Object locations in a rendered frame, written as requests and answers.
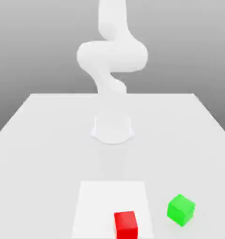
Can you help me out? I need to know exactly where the small red cube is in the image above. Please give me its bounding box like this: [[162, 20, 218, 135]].
[[113, 211, 139, 239]]

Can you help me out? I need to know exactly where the small green cube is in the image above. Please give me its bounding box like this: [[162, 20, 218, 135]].
[[167, 194, 196, 228]]

